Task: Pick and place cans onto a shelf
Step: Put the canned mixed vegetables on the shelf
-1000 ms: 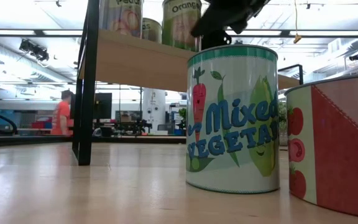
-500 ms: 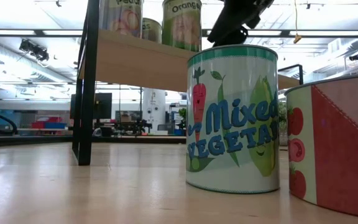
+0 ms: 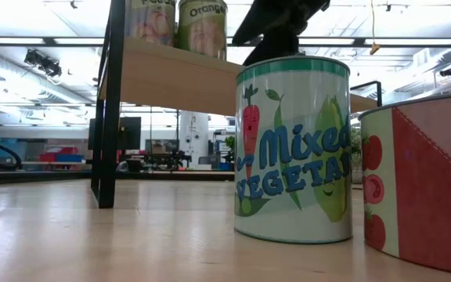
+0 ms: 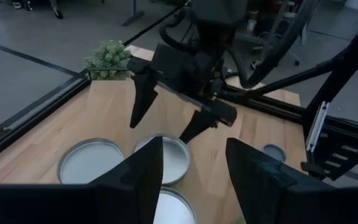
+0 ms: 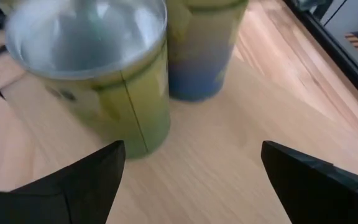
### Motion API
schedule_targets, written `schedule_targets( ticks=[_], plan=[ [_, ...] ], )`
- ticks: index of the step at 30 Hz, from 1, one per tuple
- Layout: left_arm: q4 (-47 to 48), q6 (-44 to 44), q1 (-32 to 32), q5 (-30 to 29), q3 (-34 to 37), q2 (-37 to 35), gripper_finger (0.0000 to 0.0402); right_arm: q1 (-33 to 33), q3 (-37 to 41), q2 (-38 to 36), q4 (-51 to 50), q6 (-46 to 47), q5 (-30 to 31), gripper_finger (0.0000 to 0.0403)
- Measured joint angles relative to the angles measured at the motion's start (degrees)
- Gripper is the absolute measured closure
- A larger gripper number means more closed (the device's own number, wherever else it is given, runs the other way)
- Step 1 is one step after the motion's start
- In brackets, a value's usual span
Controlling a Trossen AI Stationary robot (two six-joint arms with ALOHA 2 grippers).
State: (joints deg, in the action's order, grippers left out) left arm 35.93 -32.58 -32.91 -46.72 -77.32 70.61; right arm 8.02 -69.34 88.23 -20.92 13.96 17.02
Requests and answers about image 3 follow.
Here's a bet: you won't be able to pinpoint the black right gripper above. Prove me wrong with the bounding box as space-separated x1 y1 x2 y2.
231 0 331 66

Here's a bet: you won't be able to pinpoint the oranges label tin can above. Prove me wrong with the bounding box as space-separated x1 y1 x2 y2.
176 0 229 60

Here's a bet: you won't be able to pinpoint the peaches label tin can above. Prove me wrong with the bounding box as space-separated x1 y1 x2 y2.
125 0 178 47

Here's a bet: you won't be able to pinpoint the mixed vegetables label tin can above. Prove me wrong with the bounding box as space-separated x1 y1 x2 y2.
233 55 354 245

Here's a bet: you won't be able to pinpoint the tomato label tin can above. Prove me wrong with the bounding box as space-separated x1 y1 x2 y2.
358 90 451 277

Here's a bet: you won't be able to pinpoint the green background plant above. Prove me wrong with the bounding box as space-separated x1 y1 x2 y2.
223 136 235 164

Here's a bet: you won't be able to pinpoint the white cylindrical tank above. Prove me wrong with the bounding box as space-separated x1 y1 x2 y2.
178 110 211 170

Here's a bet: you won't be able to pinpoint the small green potted plant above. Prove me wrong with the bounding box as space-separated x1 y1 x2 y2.
349 125 363 184

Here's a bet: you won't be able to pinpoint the black background workbench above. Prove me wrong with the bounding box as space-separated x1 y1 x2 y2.
123 150 193 173

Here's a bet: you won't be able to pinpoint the black background monitor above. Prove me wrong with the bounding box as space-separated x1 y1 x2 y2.
88 116 143 152

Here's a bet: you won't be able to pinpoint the black ceiling spotlights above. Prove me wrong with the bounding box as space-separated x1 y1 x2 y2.
23 49 63 78

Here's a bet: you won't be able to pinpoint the blue storage crate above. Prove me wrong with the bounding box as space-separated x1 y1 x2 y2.
55 154 84 164

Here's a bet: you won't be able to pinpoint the red storage box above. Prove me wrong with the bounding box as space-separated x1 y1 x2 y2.
39 146 80 156

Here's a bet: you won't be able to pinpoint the yellow hanging cord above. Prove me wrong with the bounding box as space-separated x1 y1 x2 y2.
369 0 381 56

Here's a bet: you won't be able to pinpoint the wooden shelf with black frame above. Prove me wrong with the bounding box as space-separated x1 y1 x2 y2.
90 0 383 209

